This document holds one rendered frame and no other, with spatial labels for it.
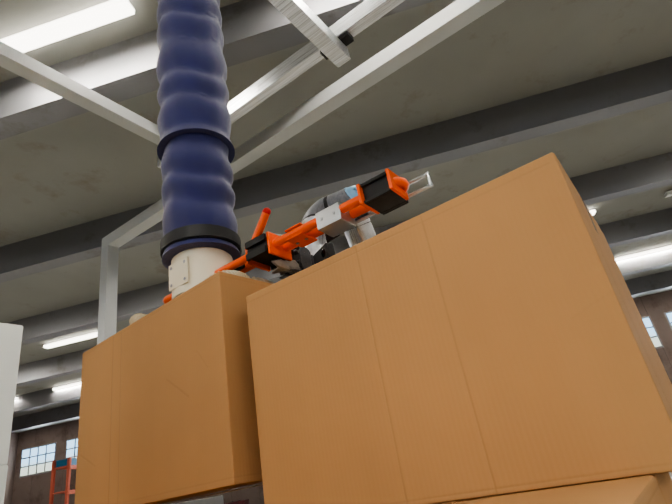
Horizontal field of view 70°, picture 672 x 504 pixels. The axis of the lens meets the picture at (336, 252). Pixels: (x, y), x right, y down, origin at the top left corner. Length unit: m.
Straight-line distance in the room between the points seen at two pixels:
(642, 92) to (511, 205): 5.41
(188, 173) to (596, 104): 4.97
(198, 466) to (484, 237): 0.65
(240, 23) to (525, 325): 3.59
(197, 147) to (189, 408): 0.80
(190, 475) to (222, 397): 0.16
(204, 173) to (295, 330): 0.74
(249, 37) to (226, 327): 3.12
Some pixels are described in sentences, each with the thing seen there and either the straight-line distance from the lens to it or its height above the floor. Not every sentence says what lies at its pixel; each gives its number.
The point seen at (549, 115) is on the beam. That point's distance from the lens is 5.76.
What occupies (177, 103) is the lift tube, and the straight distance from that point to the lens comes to 1.63.
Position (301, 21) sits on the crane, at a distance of 3.05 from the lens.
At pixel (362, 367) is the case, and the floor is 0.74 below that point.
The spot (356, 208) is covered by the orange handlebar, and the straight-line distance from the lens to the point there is 1.12.
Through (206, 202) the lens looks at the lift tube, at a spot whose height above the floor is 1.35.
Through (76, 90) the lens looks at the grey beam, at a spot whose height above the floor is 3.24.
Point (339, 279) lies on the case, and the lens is 0.82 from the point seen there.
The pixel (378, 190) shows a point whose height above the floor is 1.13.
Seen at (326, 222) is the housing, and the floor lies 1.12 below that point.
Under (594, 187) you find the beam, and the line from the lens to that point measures 7.88.
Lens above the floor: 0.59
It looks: 25 degrees up
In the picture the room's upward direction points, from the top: 10 degrees counter-clockwise
